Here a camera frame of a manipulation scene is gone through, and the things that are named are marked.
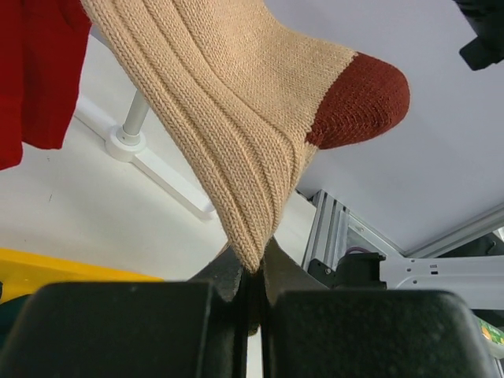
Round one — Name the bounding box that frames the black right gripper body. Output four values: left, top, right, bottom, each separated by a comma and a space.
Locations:
454, 0, 504, 71

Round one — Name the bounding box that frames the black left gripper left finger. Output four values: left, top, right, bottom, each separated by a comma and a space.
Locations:
1, 250, 246, 377

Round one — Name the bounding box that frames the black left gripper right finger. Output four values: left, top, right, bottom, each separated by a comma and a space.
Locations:
261, 241, 498, 377

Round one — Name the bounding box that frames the striped beige maroon sock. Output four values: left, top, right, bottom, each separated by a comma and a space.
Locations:
83, 1, 410, 272

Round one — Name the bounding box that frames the red sock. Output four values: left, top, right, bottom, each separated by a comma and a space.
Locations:
1, 0, 91, 169

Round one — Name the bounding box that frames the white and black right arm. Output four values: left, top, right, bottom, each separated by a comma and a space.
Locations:
302, 197, 503, 311

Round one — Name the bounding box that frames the yellow plastic tray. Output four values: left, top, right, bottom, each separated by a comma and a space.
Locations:
1, 249, 159, 303

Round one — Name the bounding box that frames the silver clothes rack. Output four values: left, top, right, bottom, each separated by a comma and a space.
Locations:
75, 91, 217, 221

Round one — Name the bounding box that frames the aluminium table edge rail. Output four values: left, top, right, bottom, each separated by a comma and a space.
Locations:
301, 190, 503, 270

